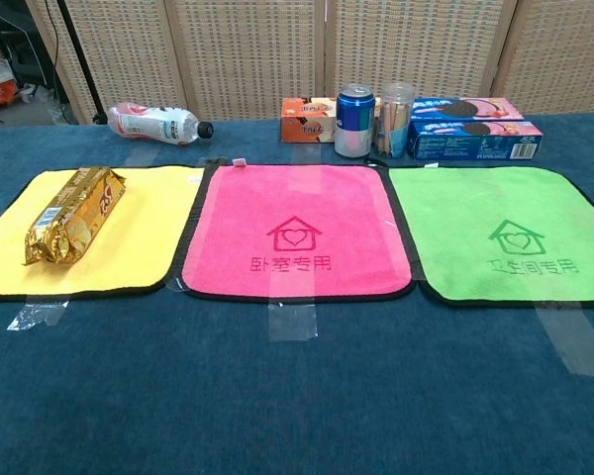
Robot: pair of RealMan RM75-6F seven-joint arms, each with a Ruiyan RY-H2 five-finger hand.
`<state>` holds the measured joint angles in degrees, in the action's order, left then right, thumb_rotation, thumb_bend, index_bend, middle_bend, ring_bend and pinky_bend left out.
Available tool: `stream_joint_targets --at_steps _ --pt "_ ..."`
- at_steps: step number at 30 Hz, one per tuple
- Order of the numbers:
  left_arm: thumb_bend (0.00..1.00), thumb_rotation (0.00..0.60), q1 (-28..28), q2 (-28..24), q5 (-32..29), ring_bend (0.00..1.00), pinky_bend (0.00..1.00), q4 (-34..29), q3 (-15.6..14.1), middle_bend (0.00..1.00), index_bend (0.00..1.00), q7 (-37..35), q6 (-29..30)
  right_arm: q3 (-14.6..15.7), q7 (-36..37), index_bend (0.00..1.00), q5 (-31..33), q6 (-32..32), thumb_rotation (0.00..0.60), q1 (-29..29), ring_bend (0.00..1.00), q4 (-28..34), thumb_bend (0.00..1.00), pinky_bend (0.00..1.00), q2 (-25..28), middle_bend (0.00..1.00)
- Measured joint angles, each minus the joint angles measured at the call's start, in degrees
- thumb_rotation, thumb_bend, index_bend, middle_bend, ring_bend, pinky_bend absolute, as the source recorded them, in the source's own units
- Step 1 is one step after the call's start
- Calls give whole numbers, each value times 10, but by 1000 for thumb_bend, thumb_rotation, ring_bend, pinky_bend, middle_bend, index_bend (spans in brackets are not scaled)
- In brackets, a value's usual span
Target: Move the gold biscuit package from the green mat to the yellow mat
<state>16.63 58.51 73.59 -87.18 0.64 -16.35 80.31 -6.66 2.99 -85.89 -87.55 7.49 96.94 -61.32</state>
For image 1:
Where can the gold biscuit packet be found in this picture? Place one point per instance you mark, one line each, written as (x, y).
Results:
(74, 215)

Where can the pink cloth with house print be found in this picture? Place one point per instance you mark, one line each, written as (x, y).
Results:
(297, 232)

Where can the orange snack box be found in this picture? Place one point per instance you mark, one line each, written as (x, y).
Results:
(304, 121)

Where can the blue and silver drink can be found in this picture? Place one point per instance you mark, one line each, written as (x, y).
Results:
(355, 121)

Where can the blue table cloth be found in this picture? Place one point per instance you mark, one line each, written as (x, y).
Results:
(297, 386)

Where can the clear jar of biscuit sticks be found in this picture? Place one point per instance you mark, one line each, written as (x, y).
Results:
(395, 121)

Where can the yellow cloth with black border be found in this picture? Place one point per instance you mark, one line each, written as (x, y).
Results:
(128, 230)

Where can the green cloth with house print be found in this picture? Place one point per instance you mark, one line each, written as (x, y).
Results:
(475, 237)

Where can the clear bottle with pink drink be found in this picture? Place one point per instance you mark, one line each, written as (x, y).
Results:
(156, 125)

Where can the woven folding screen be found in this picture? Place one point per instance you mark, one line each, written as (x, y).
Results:
(297, 49)

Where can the blue and pink cookie box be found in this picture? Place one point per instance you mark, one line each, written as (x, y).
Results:
(467, 109)
(475, 141)

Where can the black tripod stand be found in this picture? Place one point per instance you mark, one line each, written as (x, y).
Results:
(81, 64)

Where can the orange plastic bag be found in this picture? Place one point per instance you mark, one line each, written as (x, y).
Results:
(0, 92)

